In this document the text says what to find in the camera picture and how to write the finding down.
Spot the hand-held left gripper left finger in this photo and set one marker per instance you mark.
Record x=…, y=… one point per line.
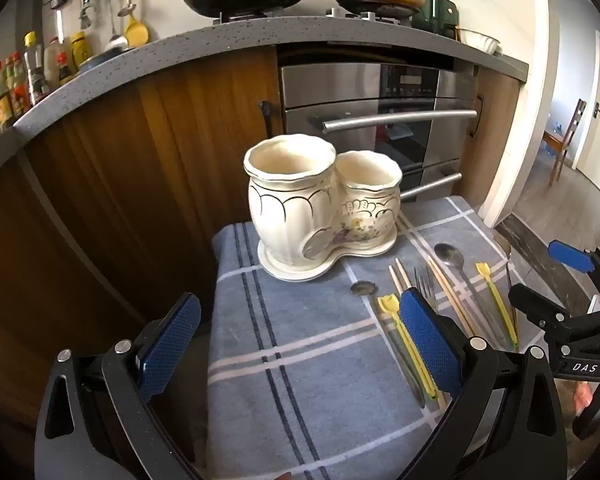
x=170, y=345

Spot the white fluted bowl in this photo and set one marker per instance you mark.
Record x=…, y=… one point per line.
x=480, y=40

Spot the large metal spoon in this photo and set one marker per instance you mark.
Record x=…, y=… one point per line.
x=450, y=257

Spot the blue plaid cloth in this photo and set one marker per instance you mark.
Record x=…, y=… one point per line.
x=300, y=360

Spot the small soy sauce bottle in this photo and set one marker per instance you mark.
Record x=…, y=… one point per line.
x=64, y=71

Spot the pale wooden chopstick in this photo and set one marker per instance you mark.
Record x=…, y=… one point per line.
x=405, y=274
x=396, y=280
x=450, y=300

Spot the wooden cabinet door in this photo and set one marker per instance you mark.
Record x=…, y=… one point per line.
x=130, y=160

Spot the metal fork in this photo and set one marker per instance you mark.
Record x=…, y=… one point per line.
x=424, y=282

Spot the wooden chair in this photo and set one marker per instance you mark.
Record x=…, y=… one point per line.
x=565, y=135

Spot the clear bottle yellow cap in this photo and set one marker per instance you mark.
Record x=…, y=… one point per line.
x=36, y=70

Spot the yellow plastic spoon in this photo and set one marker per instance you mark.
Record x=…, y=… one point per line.
x=405, y=335
x=495, y=295

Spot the person's right hand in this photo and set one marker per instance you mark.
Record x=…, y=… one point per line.
x=582, y=395

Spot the small metal spoon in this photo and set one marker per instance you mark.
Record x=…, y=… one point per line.
x=363, y=288

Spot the yellow ladle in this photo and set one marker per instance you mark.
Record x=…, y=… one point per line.
x=136, y=31

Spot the hanging metal peeler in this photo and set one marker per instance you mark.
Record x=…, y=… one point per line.
x=85, y=7

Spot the gas stove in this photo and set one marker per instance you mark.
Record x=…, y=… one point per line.
x=370, y=14

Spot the green kitchen appliance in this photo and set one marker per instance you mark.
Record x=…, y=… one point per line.
x=437, y=15

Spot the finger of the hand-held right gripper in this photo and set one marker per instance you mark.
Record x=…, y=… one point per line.
x=535, y=305
x=570, y=255

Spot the stainless steel oven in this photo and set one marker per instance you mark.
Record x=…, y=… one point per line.
x=355, y=95

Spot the narrow wooden cabinet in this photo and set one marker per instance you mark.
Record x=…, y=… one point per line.
x=495, y=125

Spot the dark sauce bottle red cap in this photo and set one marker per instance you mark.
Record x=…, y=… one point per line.
x=1, y=100

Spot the red label sauce bottle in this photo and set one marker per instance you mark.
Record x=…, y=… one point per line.
x=17, y=87

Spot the grey speckled countertop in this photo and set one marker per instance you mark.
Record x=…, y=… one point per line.
x=180, y=45

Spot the blue bowl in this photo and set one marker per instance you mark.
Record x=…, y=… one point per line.
x=102, y=60

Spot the large pale bottle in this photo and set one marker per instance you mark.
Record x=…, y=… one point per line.
x=52, y=57

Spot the white ceramic double utensil holder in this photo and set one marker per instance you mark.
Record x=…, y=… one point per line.
x=285, y=200

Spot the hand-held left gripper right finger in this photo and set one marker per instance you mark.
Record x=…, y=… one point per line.
x=430, y=345

